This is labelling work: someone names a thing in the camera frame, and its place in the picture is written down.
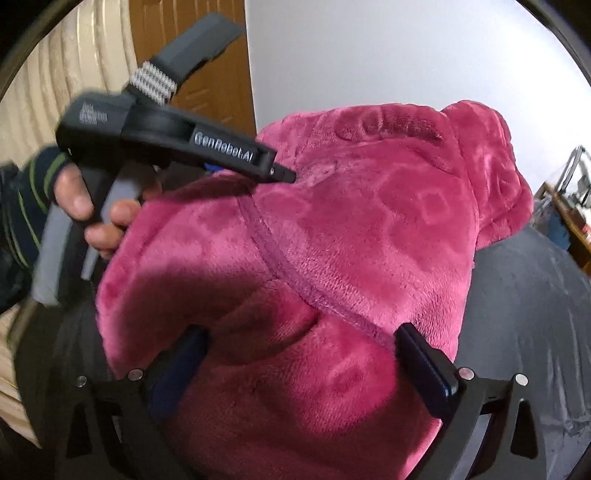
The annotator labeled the cluttered wooden desk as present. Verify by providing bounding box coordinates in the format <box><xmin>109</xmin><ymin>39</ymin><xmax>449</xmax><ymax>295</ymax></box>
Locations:
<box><xmin>534</xmin><ymin>182</ymin><xmax>591</xmax><ymax>278</ymax></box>

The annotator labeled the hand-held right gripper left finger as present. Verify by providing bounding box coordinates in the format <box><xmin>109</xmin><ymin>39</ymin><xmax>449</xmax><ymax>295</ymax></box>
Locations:
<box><xmin>56</xmin><ymin>325</ymin><xmax>209</xmax><ymax>480</ymax></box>

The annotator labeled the beige curtain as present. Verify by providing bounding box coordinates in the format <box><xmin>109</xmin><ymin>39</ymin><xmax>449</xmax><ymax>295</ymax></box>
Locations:
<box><xmin>0</xmin><ymin>0</ymin><xmax>140</xmax><ymax>445</ymax></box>

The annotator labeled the person's left hand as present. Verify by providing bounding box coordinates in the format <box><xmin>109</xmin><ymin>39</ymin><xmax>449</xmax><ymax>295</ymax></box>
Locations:
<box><xmin>52</xmin><ymin>162</ymin><xmax>141</xmax><ymax>260</ymax></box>

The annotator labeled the dark grey bed sheet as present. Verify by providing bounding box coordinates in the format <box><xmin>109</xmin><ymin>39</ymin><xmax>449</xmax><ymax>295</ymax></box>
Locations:
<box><xmin>457</xmin><ymin>225</ymin><xmax>591</xmax><ymax>480</ymax></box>

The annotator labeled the pink fleece robe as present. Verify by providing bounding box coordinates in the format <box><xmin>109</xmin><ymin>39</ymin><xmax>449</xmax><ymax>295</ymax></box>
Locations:
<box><xmin>95</xmin><ymin>99</ymin><xmax>534</xmax><ymax>480</ymax></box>

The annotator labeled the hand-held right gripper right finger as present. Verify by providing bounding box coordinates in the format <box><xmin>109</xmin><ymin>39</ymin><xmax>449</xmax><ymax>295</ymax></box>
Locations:
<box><xmin>396</xmin><ymin>322</ymin><xmax>549</xmax><ymax>480</ymax></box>

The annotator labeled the metal frame stand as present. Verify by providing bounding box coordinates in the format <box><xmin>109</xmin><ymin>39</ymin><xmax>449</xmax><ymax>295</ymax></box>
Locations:
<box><xmin>560</xmin><ymin>145</ymin><xmax>591</xmax><ymax>205</ymax></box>

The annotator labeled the wooden door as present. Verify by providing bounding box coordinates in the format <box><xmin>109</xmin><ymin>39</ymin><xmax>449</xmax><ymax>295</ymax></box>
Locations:
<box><xmin>131</xmin><ymin>0</ymin><xmax>257</xmax><ymax>140</ymax></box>

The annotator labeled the blue bag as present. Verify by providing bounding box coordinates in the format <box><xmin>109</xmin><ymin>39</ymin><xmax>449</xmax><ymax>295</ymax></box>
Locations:
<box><xmin>547</xmin><ymin>203</ymin><xmax>571</xmax><ymax>251</ymax></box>

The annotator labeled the person's left forearm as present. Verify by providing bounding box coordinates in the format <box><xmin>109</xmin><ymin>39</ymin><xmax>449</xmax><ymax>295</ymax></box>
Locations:
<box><xmin>0</xmin><ymin>147</ymin><xmax>71</xmax><ymax>315</ymax></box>

